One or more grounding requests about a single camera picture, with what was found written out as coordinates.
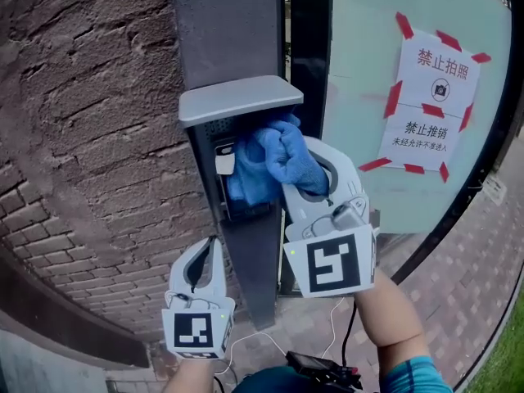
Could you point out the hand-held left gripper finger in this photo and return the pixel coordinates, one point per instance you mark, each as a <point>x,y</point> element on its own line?
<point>220,278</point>
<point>177,281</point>

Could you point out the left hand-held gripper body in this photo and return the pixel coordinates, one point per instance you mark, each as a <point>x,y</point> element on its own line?
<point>192,330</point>

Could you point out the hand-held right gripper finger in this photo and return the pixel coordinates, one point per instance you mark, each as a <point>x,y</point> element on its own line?
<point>294,209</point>
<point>350,178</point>

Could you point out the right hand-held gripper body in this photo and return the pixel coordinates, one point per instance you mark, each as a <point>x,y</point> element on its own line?
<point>331,264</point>

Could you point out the black access control terminal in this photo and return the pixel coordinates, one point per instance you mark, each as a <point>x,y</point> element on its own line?
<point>249,212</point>

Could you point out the blue microfibre cloth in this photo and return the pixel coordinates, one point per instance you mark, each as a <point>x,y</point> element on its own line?
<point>266,166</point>

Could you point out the person's right forearm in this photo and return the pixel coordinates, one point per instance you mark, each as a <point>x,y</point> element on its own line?
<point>385,313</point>

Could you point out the person's left forearm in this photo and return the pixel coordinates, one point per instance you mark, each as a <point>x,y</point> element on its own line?
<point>186,379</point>

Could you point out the black chest-mounted device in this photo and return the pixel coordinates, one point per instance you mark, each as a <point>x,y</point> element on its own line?
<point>311,364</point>

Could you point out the grey metal rain hood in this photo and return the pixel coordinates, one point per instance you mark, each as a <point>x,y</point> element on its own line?
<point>241,98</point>

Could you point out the person's teal shirt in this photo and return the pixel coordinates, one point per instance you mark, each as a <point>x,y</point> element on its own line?
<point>413,379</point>

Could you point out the black framed glass door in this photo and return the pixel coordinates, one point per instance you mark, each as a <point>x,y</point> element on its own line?
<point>360,35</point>

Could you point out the grey square drain cover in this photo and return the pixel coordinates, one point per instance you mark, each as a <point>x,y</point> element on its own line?
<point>495,191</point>

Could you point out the white paper notice, red tape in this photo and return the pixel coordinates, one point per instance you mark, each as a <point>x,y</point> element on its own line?
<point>403,25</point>

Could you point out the green grass lawn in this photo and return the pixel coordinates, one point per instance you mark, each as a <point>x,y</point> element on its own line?
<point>507,362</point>

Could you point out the silver gripper camera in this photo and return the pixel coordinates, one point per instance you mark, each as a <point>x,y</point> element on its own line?
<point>346,217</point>
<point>180,299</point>

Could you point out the dark grey metal post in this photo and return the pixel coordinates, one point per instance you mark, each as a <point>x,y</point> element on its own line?
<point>229,23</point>

